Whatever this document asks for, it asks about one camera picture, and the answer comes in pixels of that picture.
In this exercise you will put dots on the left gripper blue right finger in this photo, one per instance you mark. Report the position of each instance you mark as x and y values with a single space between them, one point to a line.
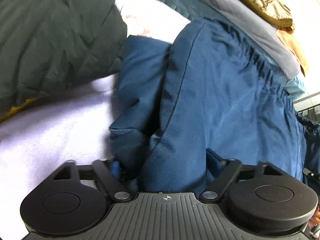
225 173

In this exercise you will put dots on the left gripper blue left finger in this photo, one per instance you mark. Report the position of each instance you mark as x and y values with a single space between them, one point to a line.
108 184

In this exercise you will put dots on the navy blue jacket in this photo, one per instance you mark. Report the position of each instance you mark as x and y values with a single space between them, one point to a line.
210 89

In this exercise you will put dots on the lilac floral bed sheet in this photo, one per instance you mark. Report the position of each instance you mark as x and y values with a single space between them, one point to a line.
71 126

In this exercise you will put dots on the black storage rack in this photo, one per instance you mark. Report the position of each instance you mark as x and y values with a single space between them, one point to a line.
308 106

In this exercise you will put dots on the light blue quilt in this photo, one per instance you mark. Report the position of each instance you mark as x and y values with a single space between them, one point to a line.
294 87

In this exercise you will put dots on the orange cloth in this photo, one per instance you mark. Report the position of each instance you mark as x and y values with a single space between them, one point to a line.
292 44

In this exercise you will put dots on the black quilted jacket yellow lining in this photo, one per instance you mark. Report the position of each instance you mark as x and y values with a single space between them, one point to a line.
50 46

